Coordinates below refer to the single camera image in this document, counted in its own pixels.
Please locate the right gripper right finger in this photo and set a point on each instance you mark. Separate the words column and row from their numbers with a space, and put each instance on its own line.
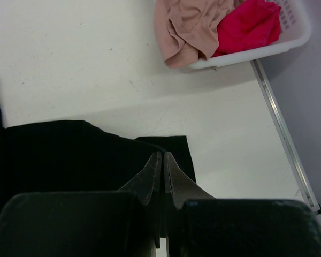
column 179, row 188

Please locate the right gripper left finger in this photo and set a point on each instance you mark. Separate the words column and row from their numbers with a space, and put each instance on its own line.
column 146, row 186

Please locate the black t shirt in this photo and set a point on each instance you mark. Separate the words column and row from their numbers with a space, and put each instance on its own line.
column 74, row 155

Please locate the beige t shirt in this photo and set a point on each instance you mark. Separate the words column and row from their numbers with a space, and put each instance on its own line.
column 186, row 31

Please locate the red t shirt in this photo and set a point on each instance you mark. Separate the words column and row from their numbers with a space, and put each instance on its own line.
column 253, row 24

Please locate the white plastic basket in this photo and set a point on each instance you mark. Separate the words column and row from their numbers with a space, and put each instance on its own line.
column 295, row 32

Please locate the side aluminium rail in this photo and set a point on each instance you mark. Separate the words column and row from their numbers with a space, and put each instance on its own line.
column 300, row 175

